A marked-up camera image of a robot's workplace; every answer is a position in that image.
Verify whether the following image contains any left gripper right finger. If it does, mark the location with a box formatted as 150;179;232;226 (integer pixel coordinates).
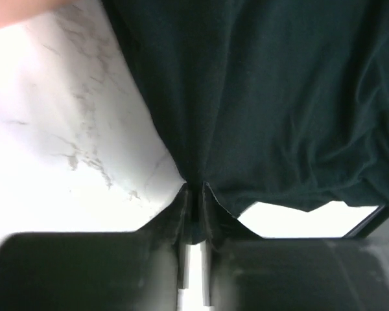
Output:
199;181;389;311

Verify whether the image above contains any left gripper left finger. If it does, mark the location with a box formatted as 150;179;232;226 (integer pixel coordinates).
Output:
0;183;191;311

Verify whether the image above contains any black t shirt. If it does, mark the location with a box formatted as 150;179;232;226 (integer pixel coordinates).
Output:
100;0;389;224

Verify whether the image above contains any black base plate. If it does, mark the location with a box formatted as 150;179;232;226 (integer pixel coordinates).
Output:
344;206;389;262

